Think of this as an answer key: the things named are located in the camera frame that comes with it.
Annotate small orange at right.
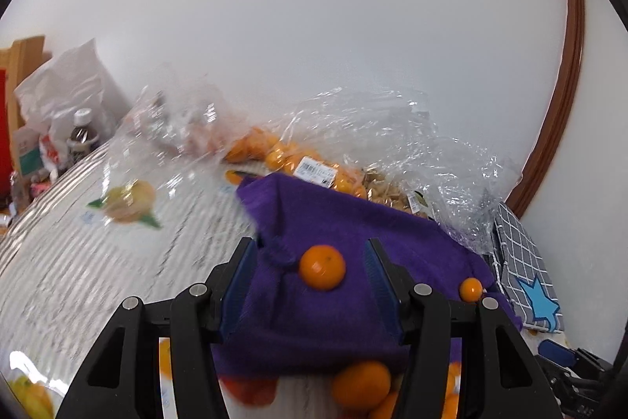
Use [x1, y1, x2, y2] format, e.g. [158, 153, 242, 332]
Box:
[459, 278, 484, 303]

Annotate grey checked box blue star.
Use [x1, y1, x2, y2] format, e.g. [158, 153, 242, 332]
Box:
[493, 203, 564, 334]

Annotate orange at bottom centre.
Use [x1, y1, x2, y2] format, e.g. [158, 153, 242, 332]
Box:
[330, 360, 392, 412]

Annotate purple cloth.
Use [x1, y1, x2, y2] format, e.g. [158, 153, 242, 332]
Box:
[213, 173, 514, 377]

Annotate orange on purple cloth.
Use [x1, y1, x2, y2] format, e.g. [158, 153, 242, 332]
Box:
[298, 245, 346, 291]

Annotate clear bag with fruit print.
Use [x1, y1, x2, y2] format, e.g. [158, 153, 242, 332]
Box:
[87, 66, 248, 230]

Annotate dark bottle white cap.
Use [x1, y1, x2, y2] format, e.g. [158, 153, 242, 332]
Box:
[67, 107, 100, 165]

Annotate green white carton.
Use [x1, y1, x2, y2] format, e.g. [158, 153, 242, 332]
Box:
[12, 126, 44, 177]

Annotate clear bag of oranges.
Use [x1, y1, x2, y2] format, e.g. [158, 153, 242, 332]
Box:
[225, 88, 434, 210]

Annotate white plastic bag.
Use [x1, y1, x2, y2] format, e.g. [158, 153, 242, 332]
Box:
[15, 39, 131, 159]

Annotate wooden chair back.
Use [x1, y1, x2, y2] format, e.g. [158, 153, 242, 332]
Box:
[0, 34, 53, 145]

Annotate brown wooden door frame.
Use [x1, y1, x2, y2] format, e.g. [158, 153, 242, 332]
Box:
[507, 0, 586, 218]

